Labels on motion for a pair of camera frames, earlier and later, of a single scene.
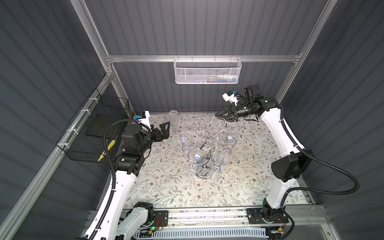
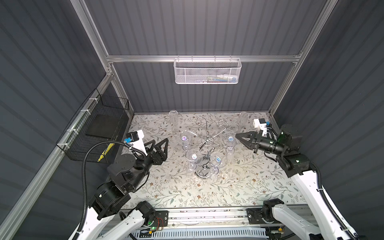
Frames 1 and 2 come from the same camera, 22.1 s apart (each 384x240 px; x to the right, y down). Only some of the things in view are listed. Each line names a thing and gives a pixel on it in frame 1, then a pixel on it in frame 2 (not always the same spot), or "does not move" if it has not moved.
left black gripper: [159, 138] -> [157, 160]
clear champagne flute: [173, 115] does not move
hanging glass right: [229, 139] does not move
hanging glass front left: [196, 156] does not move
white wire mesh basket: [204, 71] does not move
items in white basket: [220, 78] does not move
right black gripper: [228, 111] -> [249, 144]
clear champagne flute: [199, 122] -> [243, 118]
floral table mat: [206, 161] does not move
